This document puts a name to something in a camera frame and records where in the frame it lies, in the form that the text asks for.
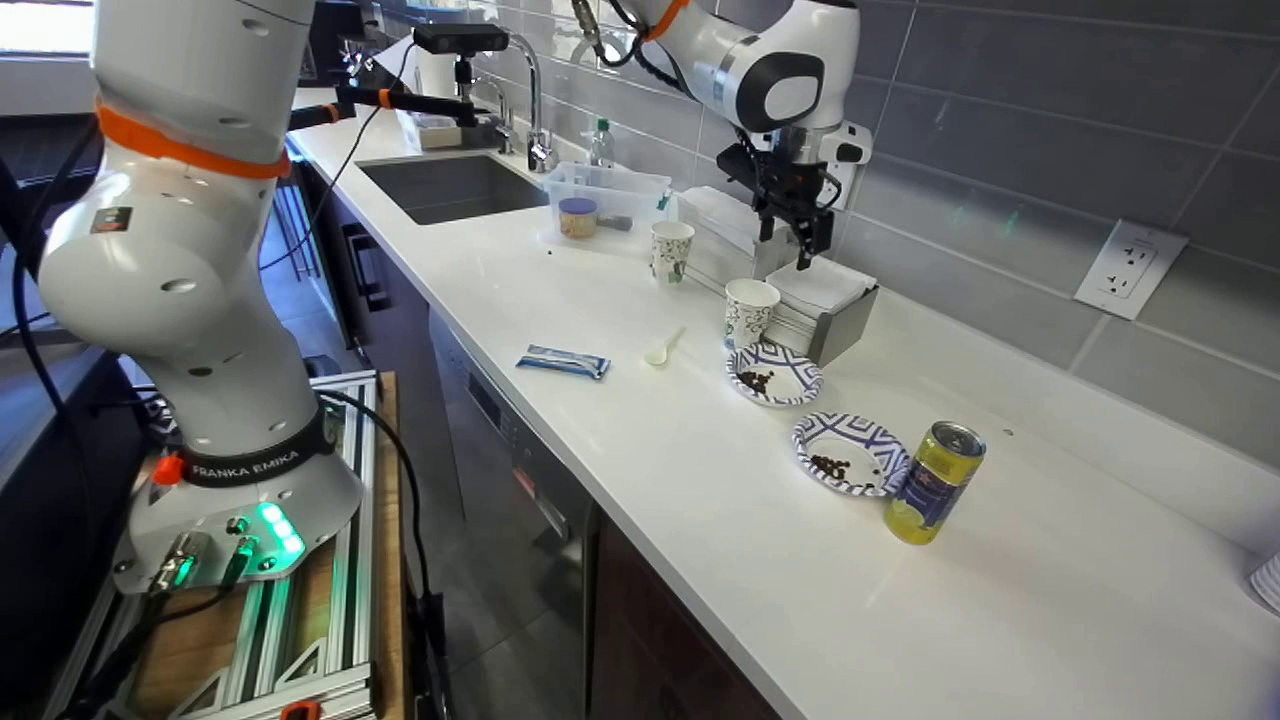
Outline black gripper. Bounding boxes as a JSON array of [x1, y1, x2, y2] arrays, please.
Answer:
[[715, 127, 850, 278]]

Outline white plastic spoon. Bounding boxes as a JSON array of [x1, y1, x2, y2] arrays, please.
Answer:
[[642, 326, 691, 373]]

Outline white paper towel stack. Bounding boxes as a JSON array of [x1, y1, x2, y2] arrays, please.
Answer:
[[764, 251, 879, 320]]

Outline metal paper towel holder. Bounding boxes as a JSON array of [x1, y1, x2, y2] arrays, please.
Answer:
[[762, 251, 883, 373]]

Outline long folded napkin stack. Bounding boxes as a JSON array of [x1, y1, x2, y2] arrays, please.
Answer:
[[677, 180, 805, 288]]

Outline patterned white paper cup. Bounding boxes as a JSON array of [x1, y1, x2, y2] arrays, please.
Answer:
[[722, 278, 784, 358], [644, 217, 699, 291]]

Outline blue patterned paper plate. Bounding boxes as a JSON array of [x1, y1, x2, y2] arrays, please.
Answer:
[[790, 410, 916, 503], [726, 342, 824, 411]]

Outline clear plastic container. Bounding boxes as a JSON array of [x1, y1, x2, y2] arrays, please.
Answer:
[[542, 157, 677, 258]]

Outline small jar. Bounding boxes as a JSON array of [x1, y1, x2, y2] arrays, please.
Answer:
[[557, 196, 604, 244]]

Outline blue white snack wrapper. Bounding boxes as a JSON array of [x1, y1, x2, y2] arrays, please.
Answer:
[[512, 342, 615, 387]]

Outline chrome faucet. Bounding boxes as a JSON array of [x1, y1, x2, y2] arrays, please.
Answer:
[[499, 31, 559, 175]]

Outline yellow drink can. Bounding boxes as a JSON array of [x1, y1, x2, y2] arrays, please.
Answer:
[[879, 415, 994, 548]]

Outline steel kitchen sink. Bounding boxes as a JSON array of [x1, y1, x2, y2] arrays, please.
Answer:
[[356, 152, 553, 229]]

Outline stainless dishwasher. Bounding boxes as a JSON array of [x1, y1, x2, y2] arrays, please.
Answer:
[[423, 311, 595, 720]]

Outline dark sink cabinet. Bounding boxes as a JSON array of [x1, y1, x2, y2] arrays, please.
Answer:
[[298, 165, 443, 404]]

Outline dark wood cabinet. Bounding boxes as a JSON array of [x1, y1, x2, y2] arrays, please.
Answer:
[[583, 518, 784, 720]]

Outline dark countertop appliance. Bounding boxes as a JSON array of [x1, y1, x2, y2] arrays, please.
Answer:
[[301, 0, 406, 84]]

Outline wooden board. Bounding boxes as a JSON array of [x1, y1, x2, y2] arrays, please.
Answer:
[[369, 367, 412, 720]]

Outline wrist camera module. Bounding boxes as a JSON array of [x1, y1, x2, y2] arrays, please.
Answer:
[[832, 119, 879, 175]]

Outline white wall outlet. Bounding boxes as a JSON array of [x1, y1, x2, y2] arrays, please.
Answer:
[[1071, 217, 1193, 326]]

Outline black camera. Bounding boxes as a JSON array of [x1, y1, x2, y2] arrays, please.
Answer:
[[408, 16, 516, 59]]

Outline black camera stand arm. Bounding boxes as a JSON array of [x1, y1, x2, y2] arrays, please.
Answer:
[[286, 78, 512, 138]]

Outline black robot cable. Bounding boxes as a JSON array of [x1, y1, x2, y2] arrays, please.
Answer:
[[315, 386, 454, 720]]

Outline aluminium robot stand frame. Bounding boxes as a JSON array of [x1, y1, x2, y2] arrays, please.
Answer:
[[44, 367, 394, 720]]

